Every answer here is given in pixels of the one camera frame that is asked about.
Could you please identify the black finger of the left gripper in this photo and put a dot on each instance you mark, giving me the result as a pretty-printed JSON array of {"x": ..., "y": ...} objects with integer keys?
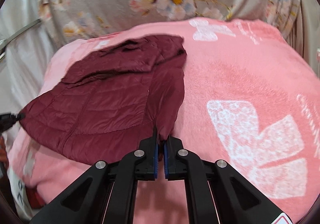
[{"x": 8, "y": 120}]

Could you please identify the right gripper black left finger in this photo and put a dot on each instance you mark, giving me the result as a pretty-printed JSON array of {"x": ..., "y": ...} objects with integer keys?
[{"x": 105, "y": 193}]

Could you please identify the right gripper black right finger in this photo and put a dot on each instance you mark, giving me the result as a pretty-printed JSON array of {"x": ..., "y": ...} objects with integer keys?
[{"x": 215, "y": 191}]

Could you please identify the white satin curtain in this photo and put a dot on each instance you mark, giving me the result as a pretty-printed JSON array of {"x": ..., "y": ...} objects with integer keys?
[{"x": 26, "y": 49}]

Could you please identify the maroon quilted puffer jacket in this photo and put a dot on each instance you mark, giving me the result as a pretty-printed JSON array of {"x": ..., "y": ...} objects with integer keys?
[{"x": 111, "y": 100}]

